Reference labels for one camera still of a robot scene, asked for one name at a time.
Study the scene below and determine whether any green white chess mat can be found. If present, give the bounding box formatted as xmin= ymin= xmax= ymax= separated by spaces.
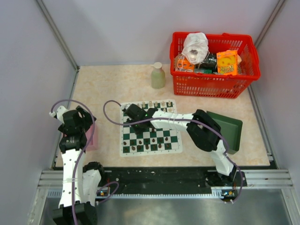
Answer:
xmin=120 ymin=99 xmax=183 ymax=157

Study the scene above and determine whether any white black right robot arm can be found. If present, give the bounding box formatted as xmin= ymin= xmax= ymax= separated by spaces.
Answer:
xmin=122 ymin=104 xmax=237 ymax=186

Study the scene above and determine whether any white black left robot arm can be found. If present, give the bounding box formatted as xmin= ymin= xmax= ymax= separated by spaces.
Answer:
xmin=50 ymin=105 xmax=106 ymax=225

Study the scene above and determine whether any pink rectangular tray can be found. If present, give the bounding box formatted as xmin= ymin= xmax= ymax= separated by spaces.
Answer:
xmin=86 ymin=124 xmax=98 ymax=151

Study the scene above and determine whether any green lotion bottle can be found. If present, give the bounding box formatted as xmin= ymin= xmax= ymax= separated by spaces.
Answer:
xmin=151 ymin=62 xmax=166 ymax=89

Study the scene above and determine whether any orange white packet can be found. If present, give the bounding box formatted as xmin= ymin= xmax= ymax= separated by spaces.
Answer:
xmin=174 ymin=54 xmax=195 ymax=73

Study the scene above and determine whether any black wrapped package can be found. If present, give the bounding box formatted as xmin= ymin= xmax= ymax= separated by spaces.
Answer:
xmin=199 ymin=53 xmax=217 ymax=72

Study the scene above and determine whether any white plastic bag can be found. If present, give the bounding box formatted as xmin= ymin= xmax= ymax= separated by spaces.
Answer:
xmin=181 ymin=32 xmax=209 ymax=65

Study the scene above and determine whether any red plastic basket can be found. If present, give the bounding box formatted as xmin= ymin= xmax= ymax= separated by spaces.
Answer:
xmin=169 ymin=32 xmax=261 ymax=98

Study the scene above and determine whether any green square tray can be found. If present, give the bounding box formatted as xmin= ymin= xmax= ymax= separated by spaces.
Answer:
xmin=207 ymin=111 xmax=243 ymax=155

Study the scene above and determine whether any orange snack box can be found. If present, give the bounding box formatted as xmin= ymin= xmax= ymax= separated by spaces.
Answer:
xmin=217 ymin=50 xmax=238 ymax=76

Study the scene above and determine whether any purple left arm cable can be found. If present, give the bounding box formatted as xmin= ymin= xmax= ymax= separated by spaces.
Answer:
xmin=50 ymin=99 xmax=120 ymax=225

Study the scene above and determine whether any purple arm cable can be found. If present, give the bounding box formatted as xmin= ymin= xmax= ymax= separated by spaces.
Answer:
xmin=103 ymin=100 xmax=244 ymax=203
xmin=50 ymin=99 xmax=120 ymax=225

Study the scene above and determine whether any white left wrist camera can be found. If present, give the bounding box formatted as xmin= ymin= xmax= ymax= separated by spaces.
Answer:
xmin=49 ymin=105 xmax=68 ymax=122

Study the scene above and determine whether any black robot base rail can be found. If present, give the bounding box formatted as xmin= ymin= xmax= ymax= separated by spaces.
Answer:
xmin=99 ymin=166 xmax=247 ymax=199

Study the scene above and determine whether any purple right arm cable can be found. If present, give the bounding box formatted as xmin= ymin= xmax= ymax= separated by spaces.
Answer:
xmin=103 ymin=100 xmax=244 ymax=203

